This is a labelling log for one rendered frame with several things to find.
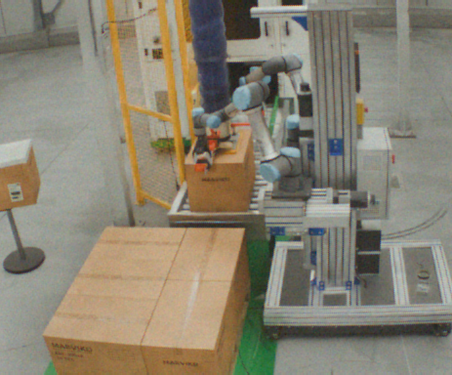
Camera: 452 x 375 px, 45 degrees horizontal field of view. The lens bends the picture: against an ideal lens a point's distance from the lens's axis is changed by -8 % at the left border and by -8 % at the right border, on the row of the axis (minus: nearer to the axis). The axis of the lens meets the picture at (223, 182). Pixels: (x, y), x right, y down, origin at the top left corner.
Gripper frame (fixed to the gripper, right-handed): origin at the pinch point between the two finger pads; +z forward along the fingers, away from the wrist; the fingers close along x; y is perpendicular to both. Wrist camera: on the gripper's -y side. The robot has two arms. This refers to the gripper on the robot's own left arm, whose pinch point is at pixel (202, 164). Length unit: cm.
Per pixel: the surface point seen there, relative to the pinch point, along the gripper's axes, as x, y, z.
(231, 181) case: -11.4, 30.1, 26.7
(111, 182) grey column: 101, 94, 58
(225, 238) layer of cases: -9, 1, 54
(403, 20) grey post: -168, 301, -27
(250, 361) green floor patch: -29, -59, 108
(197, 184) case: 12.2, 30.1, 28.6
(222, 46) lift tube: -9, 54, -61
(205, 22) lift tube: -1, 49, -79
